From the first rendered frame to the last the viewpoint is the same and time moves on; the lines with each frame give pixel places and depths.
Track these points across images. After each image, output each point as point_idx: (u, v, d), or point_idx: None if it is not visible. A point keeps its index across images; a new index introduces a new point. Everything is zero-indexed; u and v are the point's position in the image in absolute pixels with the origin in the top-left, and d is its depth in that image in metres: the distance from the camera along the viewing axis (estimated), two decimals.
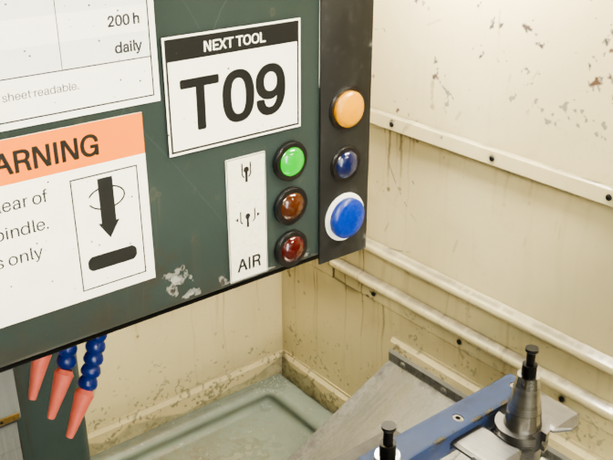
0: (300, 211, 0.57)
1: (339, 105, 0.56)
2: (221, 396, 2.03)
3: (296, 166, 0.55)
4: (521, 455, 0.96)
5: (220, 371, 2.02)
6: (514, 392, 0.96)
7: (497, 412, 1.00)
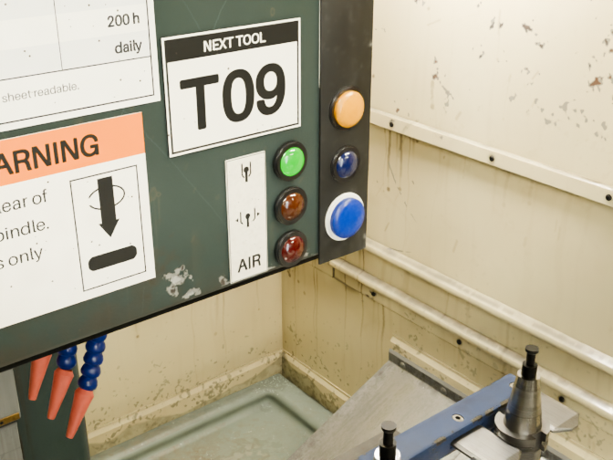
0: (300, 211, 0.57)
1: (339, 105, 0.56)
2: (221, 396, 2.03)
3: (296, 166, 0.55)
4: (521, 455, 0.96)
5: (220, 371, 2.02)
6: (514, 392, 0.96)
7: (497, 412, 1.00)
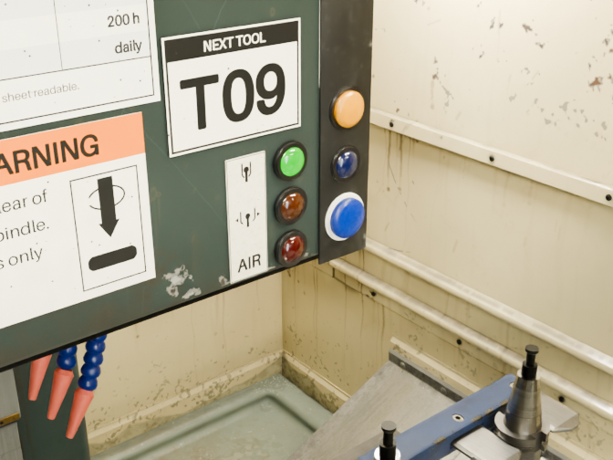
0: (300, 211, 0.57)
1: (339, 105, 0.56)
2: (221, 396, 2.03)
3: (296, 166, 0.55)
4: (521, 455, 0.96)
5: (220, 371, 2.02)
6: (514, 392, 0.96)
7: (497, 412, 1.00)
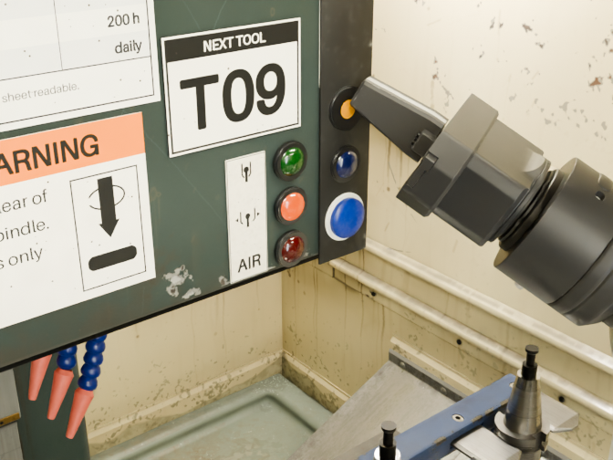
0: (300, 211, 0.57)
1: None
2: (221, 396, 2.03)
3: (296, 166, 0.55)
4: (521, 455, 0.96)
5: (220, 371, 2.02)
6: (514, 392, 0.96)
7: (497, 412, 1.00)
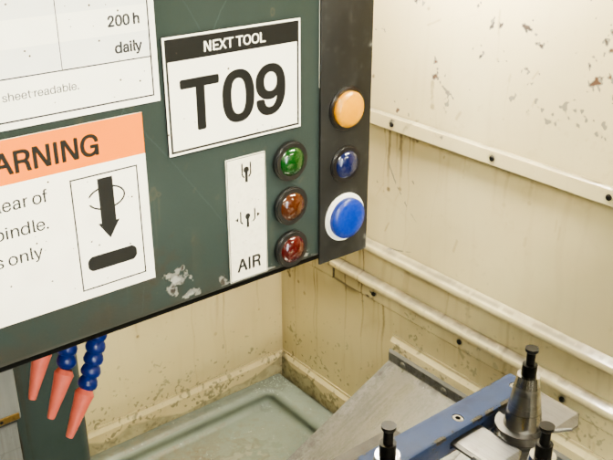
0: (300, 211, 0.57)
1: (339, 105, 0.56)
2: (221, 396, 2.03)
3: (296, 166, 0.55)
4: (521, 455, 0.96)
5: (220, 371, 2.02)
6: (514, 392, 0.96)
7: (497, 412, 1.00)
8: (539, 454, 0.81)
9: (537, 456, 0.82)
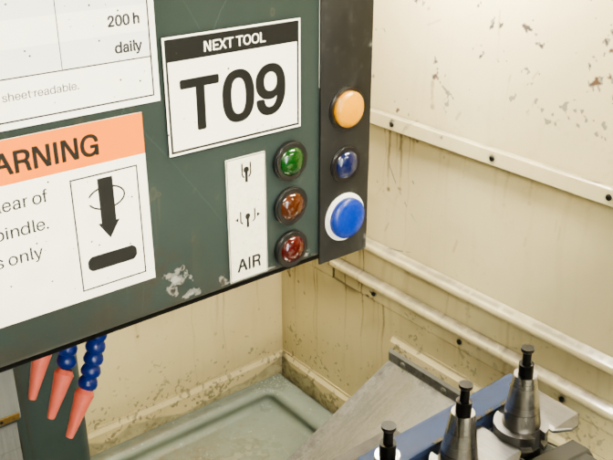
0: (300, 211, 0.57)
1: (339, 105, 0.56)
2: (221, 396, 2.03)
3: (296, 166, 0.55)
4: (520, 454, 0.96)
5: (220, 371, 2.02)
6: (512, 392, 0.95)
7: (495, 412, 1.00)
8: (459, 411, 0.88)
9: (457, 412, 0.89)
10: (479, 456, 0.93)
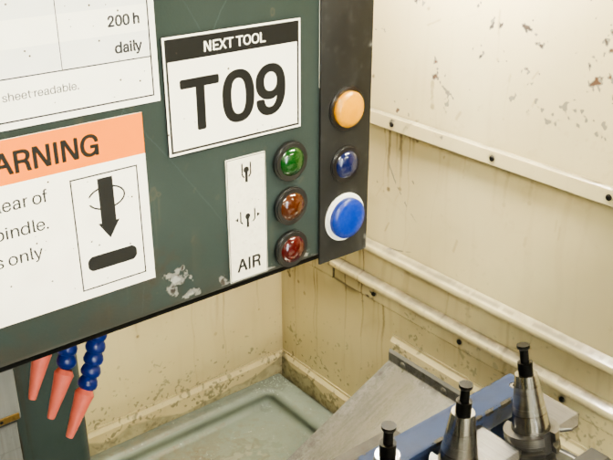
0: (300, 211, 0.57)
1: (339, 105, 0.56)
2: (221, 396, 2.03)
3: (296, 166, 0.55)
4: (533, 458, 0.95)
5: (220, 371, 2.02)
6: (514, 392, 0.96)
7: (505, 422, 0.99)
8: (459, 411, 0.88)
9: (457, 412, 0.89)
10: (479, 456, 0.93)
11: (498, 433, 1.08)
